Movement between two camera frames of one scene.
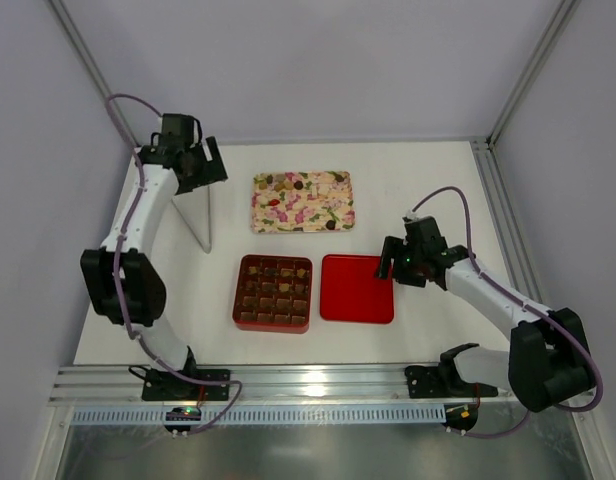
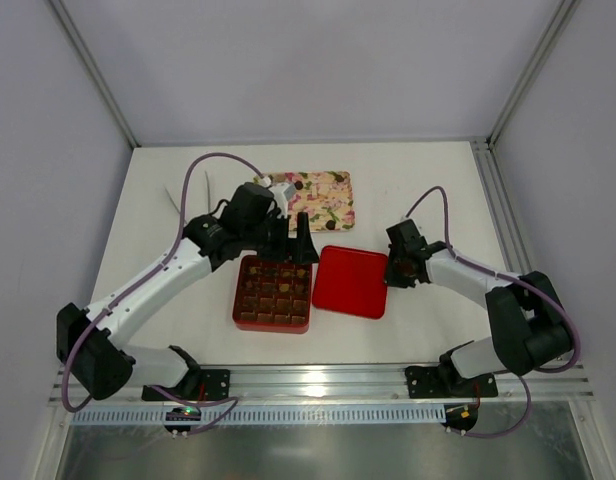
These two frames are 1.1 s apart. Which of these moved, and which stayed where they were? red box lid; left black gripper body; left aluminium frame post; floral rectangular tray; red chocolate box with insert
Moved: red box lid; left black gripper body
Stayed: red chocolate box with insert; left aluminium frame post; floral rectangular tray
